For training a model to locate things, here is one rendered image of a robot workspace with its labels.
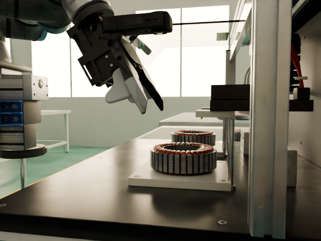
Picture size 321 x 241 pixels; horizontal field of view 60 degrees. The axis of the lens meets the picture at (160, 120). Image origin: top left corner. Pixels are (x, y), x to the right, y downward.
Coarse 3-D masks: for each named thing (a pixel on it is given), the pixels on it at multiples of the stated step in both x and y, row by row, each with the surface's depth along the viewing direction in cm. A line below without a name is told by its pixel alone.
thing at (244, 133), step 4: (244, 132) 65; (248, 132) 65; (244, 136) 65; (248, 136) 65; (244, 140) 65; (248, 140) 65; (240, 144) 72; (244, 144) 65; (248, 144) 65; (240, 148) 72; (244, 148) 65; (248, 148) 65; (244, 152) 65; (248, 152) 65
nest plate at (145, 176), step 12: (144, 168) 47; (216, 168) 47; (132, 180) 41; (144, 180) 41; (156, 180) 41; (168, 180) 40; (180, 180) 40; (192, 180) 40; (204, 180) 40; (216, 180) 40
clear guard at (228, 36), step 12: (180, 24) 60; (192, 24) 60; (204, 24) 60; (216, 24) 60; (228, 24) 60; (144, 36) 65; (156, 36) 71; (168, 36) 71; (180, 36) 71; (192, 36) 71; (204, 36) 71; (216, 36) 71; (228, 36) 71; (144, 48) 72; (156, 48) 79; (144, 60) 79
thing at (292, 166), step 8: (288, 152) 40; (296, 152) 40; (288, 160) 40; (296, 160) 40; (288, 168) 41; (296, 168) 40; (288, 176) 41; (296, 176) 40; (288, 184) 41; (296, 184) 41
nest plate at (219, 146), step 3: (216, 144) 73; (219, 144) 73; (222, 144) 74; (216, 147) 69; (219, 147) 69; (222, 147) 69; (219, 150) 65; (222, 150) 65; (219, 153) 62; (222, 153) 62; (219, 156) 63; (222, 156) 62
